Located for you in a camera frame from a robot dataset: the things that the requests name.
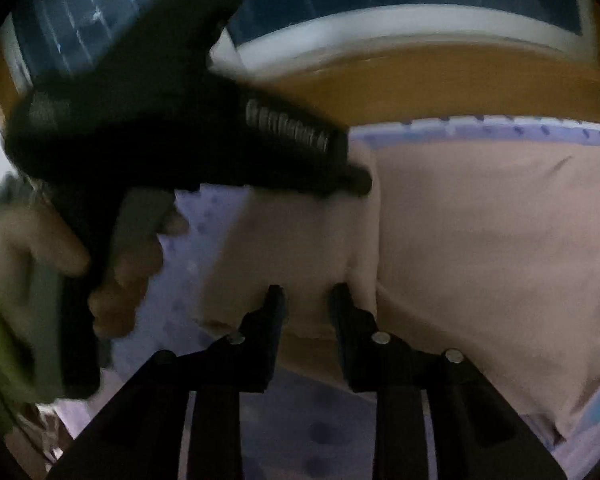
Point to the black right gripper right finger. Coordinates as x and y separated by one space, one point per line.
369 357

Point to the purple polka dot bedsheet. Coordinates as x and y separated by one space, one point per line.
478 434

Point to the wooden window frame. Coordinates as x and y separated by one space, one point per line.
162 59

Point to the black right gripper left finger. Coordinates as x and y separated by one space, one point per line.
245 360

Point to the person's left hand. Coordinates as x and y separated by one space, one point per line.
31 232

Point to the beige brown garment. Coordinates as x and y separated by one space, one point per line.
491 247

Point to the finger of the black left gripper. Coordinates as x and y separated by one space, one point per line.
310 177

